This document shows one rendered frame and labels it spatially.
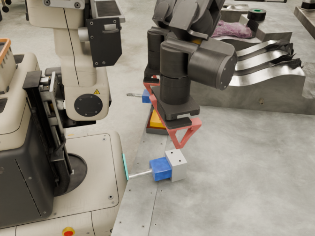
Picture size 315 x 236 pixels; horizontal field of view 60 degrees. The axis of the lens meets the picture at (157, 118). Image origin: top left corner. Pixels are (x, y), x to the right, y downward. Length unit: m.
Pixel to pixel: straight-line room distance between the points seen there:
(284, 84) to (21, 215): 1.05
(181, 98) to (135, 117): 1.69
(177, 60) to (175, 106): 0.09
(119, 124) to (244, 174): 1.53
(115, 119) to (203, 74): 1.77
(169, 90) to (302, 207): 0.39
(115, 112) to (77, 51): 1.30
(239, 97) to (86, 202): 0.80
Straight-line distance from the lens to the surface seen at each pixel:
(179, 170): 0.63
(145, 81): 0.78
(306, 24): 2.00
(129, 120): 2.14
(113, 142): 1.54
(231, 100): 0.89
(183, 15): 0.47
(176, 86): 0.48
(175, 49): 0.46
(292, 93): 0.90
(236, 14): 1.67
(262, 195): 0.67
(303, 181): 0.73
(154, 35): 0.76
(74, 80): 0.99
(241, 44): 1.21
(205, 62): 0.43
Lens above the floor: 1.30
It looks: 37 degrees down
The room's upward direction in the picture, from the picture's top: straight up
